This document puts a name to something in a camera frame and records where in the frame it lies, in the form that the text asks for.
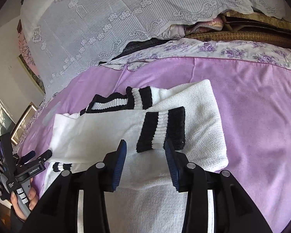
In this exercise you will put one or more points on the black mesh cloth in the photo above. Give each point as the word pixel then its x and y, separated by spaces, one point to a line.
pixel 135 46

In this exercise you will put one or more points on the white black-trimmed knit sweater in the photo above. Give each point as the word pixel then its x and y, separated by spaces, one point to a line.
pixel 145 118

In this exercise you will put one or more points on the person's left hand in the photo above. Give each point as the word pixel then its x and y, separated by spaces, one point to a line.
pixel 17 204

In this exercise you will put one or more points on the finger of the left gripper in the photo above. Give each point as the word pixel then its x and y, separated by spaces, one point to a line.
pixel 45 156
pixel 26 158

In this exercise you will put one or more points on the framed picture by bed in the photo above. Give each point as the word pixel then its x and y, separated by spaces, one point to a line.
pixel 22 123

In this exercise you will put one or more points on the brown woven mat stack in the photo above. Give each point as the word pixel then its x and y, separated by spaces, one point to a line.
pixel 232 26

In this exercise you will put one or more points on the floral purple quilt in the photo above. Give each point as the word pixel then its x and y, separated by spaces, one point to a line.
pixel 238 50

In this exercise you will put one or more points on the purple bed sheet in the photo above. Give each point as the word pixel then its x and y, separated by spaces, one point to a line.
pixel 254 101

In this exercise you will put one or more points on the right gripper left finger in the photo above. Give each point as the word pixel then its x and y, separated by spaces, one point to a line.
pixel 75 201

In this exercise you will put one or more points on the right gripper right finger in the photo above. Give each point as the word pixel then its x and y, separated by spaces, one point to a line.
pixel 216 202

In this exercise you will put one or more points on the white lace cover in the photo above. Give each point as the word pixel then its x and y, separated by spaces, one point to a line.
pixel 66 37

